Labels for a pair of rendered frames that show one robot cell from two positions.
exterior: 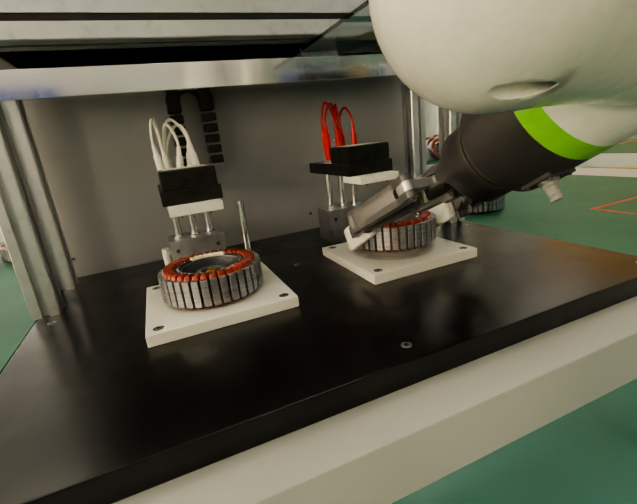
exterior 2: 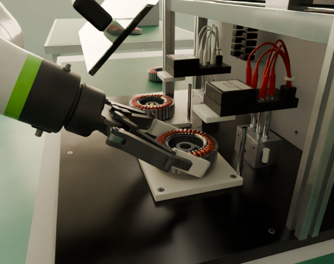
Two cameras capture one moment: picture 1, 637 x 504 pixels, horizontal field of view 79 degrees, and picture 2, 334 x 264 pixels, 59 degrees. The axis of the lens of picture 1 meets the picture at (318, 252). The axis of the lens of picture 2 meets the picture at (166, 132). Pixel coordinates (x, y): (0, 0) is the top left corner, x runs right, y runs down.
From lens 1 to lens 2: 77 cm
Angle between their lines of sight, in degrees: 87
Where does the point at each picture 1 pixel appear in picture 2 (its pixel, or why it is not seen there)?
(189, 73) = (195, 7)
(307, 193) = (299, 114)
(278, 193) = not seen: hidden behind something
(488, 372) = (51, 178)
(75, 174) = (222, 41)
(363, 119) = not seen: outside the picture
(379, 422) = (51, 152)
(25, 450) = not seen: hidden behind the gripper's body
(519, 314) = (63, 185)
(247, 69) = (209, 9)
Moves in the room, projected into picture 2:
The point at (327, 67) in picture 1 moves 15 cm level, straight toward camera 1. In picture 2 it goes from (238, 14) to (147, 13)
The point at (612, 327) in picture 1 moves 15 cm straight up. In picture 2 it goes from (41, 230) to (18, 139)
